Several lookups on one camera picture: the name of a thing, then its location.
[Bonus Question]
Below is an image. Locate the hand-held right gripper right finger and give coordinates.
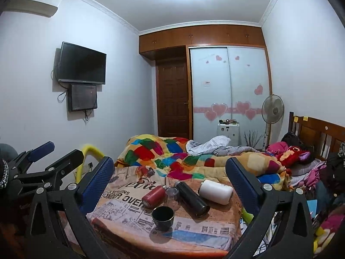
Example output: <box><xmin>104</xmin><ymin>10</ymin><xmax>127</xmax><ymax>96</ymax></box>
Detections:
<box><xmin>226</xmin><ymin>156</ymin><xmax>321</xmax><ymax>259</ymax></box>

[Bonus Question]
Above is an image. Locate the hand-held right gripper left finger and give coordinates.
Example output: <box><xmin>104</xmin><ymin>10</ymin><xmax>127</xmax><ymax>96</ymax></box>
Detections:
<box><xmin>25</xmin><ymin>156</ymin><xmax>116</xmax><ymax>259</ymax></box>

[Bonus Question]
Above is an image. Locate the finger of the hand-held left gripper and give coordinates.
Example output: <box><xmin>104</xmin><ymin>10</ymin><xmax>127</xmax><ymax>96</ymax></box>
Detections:
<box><xmin>10</xmin><ymin>141</ymin><xmax>56</xmax><ymax>174</ymax></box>
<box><xmin>16</xmin><ymin>149</ymin><xmax>85</xmax><ymax>195</ymax></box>

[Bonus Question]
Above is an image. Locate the black thermos cup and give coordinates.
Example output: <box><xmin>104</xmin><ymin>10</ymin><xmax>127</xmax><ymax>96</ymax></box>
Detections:
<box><xmin>174</xmin><ymin>181</ymin><xmax>211</xmax><ymax>217</ymax></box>

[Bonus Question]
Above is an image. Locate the small black cup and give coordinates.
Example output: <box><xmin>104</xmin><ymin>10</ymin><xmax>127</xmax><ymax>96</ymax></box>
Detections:
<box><xmin>151</xmin><ymin>206</ymin><xmax>175</xmax><ymax>231</ymax></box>

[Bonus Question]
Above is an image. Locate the white cylindrical bottle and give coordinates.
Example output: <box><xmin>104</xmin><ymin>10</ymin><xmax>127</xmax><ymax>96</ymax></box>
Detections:
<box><xmin>199</xmin><ymin>179</ymin><xmax>234</xmax><ymax>205</ymax></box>

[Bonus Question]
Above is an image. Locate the newspaper print table cloth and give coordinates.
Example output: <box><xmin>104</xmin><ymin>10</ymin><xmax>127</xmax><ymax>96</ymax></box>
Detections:
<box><xmin>86</xmin><ymin>166</ymin><xmax>245</xmax><ymax>257</ymax></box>

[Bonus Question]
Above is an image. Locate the dried twig plant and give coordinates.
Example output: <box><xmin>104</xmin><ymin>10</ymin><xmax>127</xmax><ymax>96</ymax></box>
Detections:
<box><xmin>244</xmin><ymin>130</ymin><xmax>266</xmax><ymax>150</ymax></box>

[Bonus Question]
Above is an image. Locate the grey checked sheet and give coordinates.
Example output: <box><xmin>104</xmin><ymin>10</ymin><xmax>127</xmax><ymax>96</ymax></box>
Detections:
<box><xmin>185</xmin><ymin>136</ymin><xmax>266</xmax><ymax>157</ymax></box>

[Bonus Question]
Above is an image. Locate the pink cloth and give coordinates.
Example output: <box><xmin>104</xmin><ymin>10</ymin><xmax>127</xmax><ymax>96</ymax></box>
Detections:
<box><xmin>265</xmin><ymin>141</ymin><xmax>291</xmax><ymax>155</ymax></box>

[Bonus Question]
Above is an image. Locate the small white cabinet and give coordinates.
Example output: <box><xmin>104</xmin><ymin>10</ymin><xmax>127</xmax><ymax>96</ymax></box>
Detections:
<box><xmin>217</xmin><ymin>122</ymin><xmax>240</xmax><ymax>148</ymax></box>

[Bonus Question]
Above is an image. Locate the red plush toy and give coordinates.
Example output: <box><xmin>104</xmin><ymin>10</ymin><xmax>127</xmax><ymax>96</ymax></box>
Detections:
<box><xmin>275</xmin><ymin>146</ymin><xmax>315</xmax><ymax>169</ymax></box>

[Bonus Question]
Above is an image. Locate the colourful patchwork blanket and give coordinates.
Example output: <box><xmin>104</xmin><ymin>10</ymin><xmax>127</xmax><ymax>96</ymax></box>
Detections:
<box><xmin>115</xmin><ymin>133</ymin><xmax>294</xmax><ymax>193</ymax></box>

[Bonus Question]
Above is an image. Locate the grey pillow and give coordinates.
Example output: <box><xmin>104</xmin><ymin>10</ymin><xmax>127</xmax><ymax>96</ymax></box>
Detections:
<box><xmin>292</xmin><ymin>160</ymin><xmax>326</xmax><ymax>178</ymax></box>

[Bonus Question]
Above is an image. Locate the black bag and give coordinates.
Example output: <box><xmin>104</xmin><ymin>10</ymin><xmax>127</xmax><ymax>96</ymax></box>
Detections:
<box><xmin>281</xmin><ymin>131</ymin><xmax>303</xmax><ymax>144</ymax></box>

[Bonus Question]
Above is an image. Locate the white standing fan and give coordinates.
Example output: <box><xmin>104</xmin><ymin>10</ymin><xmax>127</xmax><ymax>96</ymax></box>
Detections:
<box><xmin>261</xmin><ymin>94</ymin><xmax>285</xmax><ymax>152</ymax></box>

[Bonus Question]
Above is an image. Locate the wooden bed headboard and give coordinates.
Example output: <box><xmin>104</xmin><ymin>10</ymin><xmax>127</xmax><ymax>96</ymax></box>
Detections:
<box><xmin>288</xmin><ymin>111</ymin><xmax>345</xmax><ymax>163</ymax></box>

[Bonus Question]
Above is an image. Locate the pink and yellow plush toy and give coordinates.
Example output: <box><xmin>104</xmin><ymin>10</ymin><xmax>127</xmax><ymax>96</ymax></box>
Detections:
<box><xmin>313</xmin><ymin>210</ymin><xmax>345</xmax><ymax>254</ymax></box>

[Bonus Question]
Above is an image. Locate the dark clothing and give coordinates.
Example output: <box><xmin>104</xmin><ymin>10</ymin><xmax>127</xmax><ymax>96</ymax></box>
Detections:
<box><xmin>323</xmin><ymin>140</ymin><xmax>345</xmax><ymax>197</ymax></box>

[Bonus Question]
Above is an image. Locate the white sliding door wardrobe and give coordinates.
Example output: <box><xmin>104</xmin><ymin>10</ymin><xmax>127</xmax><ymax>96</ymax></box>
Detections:
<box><xmin>188</xmin><ymin>46</ymin><xmax>273</xmax><ymax>141</ymax></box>

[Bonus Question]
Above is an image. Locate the brown wooden door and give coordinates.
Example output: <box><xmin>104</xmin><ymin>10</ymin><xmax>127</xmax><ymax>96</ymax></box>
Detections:
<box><xmin>155</xmin><ymin>59</ymin><xmax>190</xmax><ymax>140</ymax></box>

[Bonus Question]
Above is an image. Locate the white air conditioner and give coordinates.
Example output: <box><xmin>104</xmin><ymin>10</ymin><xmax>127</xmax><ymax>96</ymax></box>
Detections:
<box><xmin>2</xmin><ymin>0</ymin><xmax>67</xmax><ymax>18</ymax></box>

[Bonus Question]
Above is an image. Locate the wooden overhead cabinet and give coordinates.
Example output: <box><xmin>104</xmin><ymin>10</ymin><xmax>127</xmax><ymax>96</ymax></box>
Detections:
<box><xmin>138</xmin><ymin>23</ymin><xmax>266</xmax><ymax>60</ymax></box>

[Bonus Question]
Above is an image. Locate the yellow padded tube frame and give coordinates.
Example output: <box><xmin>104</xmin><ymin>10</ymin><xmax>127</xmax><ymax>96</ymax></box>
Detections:
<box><xmin>76</xmin><ymin>144</ymin><xmax>106</xmax><ymax>184</ymax></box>

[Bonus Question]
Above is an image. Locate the small black wall monitor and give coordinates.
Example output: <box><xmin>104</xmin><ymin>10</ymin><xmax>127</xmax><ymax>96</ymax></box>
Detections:
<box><xmin>67</xmin><ymin>84</ymin><xmax>99</xmax><ymax>113</ymax></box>

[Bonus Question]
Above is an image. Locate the wall-mounted black television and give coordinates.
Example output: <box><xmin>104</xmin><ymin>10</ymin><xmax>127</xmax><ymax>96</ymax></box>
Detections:
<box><xmin>54</xmin><ymin>41</ymin><xmax>107</xmax><ymax>85</ymax></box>

